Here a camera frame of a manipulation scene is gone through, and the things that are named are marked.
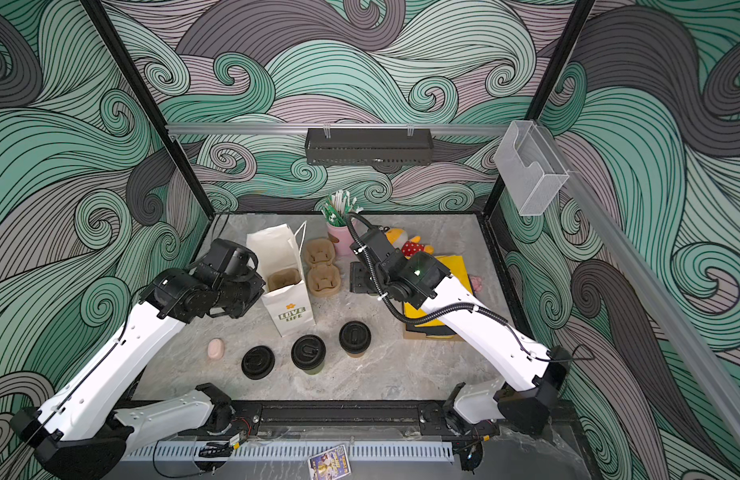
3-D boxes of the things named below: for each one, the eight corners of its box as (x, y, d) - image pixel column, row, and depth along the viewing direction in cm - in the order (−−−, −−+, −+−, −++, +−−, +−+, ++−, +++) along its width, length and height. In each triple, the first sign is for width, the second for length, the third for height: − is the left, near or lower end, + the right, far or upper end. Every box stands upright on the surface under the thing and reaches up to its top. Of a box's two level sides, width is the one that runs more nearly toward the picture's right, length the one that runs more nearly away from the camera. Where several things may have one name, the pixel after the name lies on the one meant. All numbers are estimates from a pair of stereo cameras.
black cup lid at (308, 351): (296, 378, 81) (288, 365, 72) (300, 350, 86) (293, 334, 77) (326, 378, 81) (321, 365, 72) (328, 350, 86) (324, 334, 77)
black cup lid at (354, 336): (338, 358, 85) (335, 345, 77) (345, 332, 90) (343, 317, 82) (365, 365, 84) (365, 352, 76) (371, 338, 89) (371, 323, 81)
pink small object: (207, 359, 85) (203, 356, 83) (213, 341, 88) (210, 338, 86) (222, 359, 85) (218, 356, 83) (227, 341, 88) (224, 338, 86)
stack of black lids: (241, 379, 81) (238, 376, 79) (249, 350, 87) (245, 346, 84) (271, 379, 82) (268, 376, 79) (277, 350, 87) (274, 346, 84)
